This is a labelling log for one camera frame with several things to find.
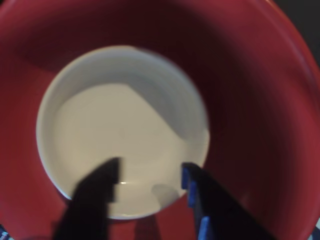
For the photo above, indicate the small white bowl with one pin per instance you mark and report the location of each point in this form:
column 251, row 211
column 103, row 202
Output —
column 105, row 130

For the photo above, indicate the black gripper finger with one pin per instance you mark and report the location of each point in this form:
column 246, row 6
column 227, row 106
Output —
column 90, row 205
column 220, row 217

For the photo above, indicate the dark grey WOWROBO mat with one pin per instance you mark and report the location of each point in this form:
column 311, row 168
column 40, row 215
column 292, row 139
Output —
column 308, row 12

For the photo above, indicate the large red bowl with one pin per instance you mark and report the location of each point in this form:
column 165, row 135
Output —
column 250, row 112

